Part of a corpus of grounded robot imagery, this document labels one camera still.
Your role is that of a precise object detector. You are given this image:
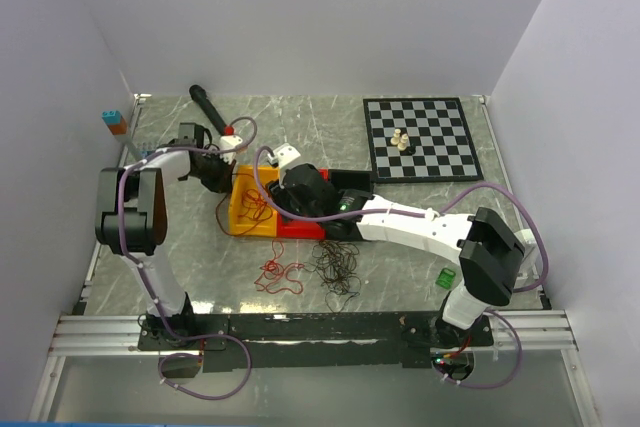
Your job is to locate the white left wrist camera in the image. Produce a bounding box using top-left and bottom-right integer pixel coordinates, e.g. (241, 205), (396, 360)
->
(219, 125), (243, 165)

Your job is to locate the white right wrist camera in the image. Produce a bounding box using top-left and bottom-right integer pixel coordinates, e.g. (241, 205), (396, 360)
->
(267, 143), (302, 169)

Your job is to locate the black white chessboard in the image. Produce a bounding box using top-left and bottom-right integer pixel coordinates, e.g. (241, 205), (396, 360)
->
(363, 97), (484, 184)

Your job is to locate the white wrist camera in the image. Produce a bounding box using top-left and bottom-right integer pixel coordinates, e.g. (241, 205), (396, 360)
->
(219, 125), (243, 165)
(267, 143), (302, 169)

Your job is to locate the black plastic bin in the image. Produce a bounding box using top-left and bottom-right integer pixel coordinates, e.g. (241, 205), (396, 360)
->
(321, 169), (374, 242)

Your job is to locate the black marker orange cap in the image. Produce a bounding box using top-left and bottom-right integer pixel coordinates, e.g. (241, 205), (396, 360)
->
(189, 84), (234, 136)

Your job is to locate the red cable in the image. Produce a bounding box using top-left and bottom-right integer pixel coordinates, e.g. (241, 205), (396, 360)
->
(214, 171), (306, 296)

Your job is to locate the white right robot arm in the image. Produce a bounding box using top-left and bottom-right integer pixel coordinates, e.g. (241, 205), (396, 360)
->
(266, 164), (526, 346)

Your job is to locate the blue orange block tower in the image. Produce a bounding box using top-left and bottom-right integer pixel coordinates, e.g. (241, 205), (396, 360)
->
(101, 110), (143, 161)

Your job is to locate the yellow plastic bin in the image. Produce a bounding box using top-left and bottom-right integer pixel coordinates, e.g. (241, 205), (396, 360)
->
(228, 165), (278, 238)

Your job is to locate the white chess piece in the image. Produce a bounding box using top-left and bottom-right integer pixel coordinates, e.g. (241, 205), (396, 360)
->
(397, 134), (409, 151)
(391, 129), (401, 145)

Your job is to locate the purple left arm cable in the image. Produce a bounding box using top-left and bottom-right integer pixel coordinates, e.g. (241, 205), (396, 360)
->
(119, 115), (259, 402)

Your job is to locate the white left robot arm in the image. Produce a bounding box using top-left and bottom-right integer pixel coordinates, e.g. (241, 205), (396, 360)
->
(95, 123), (246, 349)

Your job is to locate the red plastic bin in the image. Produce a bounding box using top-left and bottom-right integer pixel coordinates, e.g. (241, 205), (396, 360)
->
(276, 167), (331, 242)

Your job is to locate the blue white block stack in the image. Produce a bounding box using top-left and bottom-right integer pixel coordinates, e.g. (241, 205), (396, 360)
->
(139, 142), (156, 155)

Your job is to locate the white stand device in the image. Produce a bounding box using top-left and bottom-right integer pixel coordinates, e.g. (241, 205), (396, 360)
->
(515, 229), (540, 288)

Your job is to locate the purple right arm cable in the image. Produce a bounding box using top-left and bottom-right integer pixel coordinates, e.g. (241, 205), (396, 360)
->
(253, 145), (551, 391)

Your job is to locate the dark brown cable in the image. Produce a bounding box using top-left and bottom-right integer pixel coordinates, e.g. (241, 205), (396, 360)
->
(304, 241), (362, 312)

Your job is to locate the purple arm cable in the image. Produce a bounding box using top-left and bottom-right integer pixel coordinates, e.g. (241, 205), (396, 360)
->
(253, 145), (551, 391)
(119, 115), (259, 402)

